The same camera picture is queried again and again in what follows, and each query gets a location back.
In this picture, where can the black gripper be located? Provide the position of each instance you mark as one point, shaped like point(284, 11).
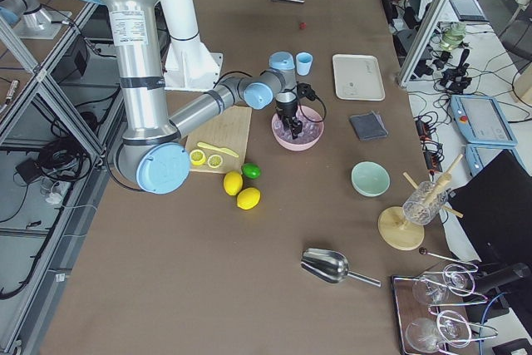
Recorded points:
point(286, 110)

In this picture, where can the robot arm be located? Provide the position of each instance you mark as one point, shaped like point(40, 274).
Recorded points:
point(158, 118)

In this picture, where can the pile of ice cubes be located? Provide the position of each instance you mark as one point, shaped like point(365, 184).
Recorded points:
point(310, 130)

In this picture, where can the blue plastic cup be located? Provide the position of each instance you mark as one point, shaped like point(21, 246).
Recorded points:
point(304, 61)

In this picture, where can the steel ice scoop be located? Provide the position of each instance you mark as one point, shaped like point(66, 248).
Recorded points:
point(331, 266)

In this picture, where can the pink bowl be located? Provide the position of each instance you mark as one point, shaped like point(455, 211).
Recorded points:
point(312, 116)

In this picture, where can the green lime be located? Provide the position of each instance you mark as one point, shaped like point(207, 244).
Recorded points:
point(251, 170)

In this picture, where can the wooden cutting board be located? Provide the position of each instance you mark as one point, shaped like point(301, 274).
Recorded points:
point(229, 130)

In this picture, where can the yellow plastic knife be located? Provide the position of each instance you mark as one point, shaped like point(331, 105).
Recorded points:
point(223, 150)

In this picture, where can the grey folded cloth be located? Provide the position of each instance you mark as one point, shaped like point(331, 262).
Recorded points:
point(368, 126)

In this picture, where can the yellow lemon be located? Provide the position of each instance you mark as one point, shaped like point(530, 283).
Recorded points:
point(248, 198)
point(233, 183)

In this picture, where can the cream bunny tray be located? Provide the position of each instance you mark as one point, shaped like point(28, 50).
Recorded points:
point(357, 78)

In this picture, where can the lemon slice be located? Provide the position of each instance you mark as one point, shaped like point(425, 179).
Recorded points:
point(197, 157)
point(215, 161)

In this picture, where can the green bowl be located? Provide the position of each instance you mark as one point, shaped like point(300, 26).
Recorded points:
point(370, 179)

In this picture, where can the wooden glass stand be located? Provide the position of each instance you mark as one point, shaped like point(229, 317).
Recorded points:
point(392, 224)

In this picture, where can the textured clear glass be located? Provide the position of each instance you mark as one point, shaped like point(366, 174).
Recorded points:
point(424, 204)

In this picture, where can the blue teach pendant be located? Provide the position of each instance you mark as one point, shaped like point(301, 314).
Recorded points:
point(478, 156)
point(481, 121)

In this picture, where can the wine glass rack tray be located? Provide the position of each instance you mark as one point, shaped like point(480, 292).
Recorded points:
point(431, 310)

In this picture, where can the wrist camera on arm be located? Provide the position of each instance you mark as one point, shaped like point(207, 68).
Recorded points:
point(304, 90)

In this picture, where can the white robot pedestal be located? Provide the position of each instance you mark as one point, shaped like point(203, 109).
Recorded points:
point(189, 65)

